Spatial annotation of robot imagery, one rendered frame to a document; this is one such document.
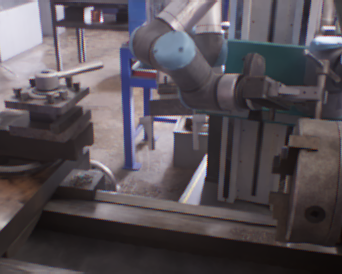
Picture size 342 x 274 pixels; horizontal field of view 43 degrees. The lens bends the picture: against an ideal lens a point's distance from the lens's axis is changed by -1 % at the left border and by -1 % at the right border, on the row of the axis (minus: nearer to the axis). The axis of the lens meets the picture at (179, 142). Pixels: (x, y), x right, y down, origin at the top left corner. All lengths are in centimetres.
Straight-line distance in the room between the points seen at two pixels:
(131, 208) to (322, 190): 62
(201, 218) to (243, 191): 99
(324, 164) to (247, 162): 131
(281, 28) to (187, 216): 96
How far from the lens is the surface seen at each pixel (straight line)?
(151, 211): 123
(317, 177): 80
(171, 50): 97
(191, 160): 305
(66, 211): 125
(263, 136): 202
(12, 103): 120
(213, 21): 142
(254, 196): 219
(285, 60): 181
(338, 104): 171
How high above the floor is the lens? 155
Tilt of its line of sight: 27 degrees down
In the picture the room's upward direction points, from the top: 1 degrees clockwise
